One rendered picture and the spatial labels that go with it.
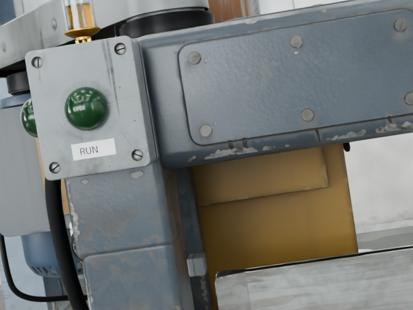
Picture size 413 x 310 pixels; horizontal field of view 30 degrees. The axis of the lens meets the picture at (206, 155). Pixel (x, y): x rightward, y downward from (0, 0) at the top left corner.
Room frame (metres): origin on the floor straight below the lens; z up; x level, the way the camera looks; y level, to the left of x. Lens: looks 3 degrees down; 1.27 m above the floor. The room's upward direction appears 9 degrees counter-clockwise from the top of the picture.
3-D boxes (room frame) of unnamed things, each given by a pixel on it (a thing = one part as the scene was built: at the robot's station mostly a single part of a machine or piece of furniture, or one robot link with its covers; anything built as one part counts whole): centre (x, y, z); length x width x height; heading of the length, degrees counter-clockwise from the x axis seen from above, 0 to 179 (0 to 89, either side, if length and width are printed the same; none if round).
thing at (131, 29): (0.73, 0.02, 1.35); 0.09 x 0.09 x 0.03
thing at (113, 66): (0.55, 0.07, 1.29); 0.08 x 0.05 x 0.09; 86
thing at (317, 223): (1.03, -0.04, 1.18); 0.34 x 0.25 x 0.31; 176
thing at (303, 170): (0.84, -0.01, 1.26); 0.22 x 0.05 x 0.16; 86
